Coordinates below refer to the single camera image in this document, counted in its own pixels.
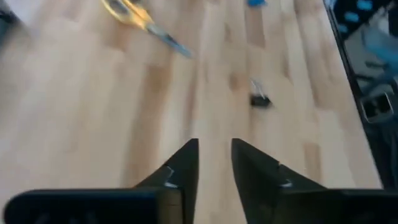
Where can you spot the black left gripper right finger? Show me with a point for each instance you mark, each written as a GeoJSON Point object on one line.
{"type": "Point", "coordinates": [258, 180]}

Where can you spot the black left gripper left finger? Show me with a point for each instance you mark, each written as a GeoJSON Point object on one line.
{"type": "Point", "coordinates": [177, 180]}

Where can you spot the black binder clip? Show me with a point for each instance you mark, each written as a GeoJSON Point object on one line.
{"type": "Point", "coordinates": [260, 101]}

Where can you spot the blue eraser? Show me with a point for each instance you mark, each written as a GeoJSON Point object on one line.
{"type": "Point", "coordinates": [256, 2]}

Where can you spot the black box blue labels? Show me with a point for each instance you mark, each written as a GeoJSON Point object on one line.
{"type": "Point", "coordinates": [342, 9]}

